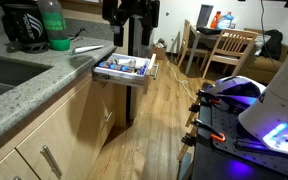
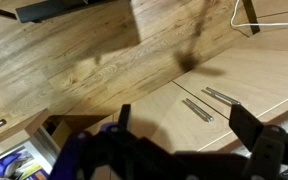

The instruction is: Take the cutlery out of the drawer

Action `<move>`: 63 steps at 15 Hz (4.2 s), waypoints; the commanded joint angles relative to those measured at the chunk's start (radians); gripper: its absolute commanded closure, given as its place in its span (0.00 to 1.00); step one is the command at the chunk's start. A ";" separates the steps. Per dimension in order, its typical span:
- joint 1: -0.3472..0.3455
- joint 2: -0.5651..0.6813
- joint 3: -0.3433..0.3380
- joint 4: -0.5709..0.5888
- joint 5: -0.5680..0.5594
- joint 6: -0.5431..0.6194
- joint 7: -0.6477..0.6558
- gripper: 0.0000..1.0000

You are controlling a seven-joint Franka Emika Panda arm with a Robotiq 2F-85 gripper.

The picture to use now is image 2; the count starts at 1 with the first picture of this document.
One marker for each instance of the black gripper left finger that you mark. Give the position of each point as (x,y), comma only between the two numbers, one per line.
(124,116)

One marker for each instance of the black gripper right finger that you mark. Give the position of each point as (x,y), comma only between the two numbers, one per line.
(245,126)

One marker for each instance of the open wooden kitchen drawer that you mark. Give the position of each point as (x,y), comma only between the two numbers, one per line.
(37,121)

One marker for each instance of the light wood cabinet door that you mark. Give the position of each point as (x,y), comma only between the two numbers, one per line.
(260,76)
(170,113)

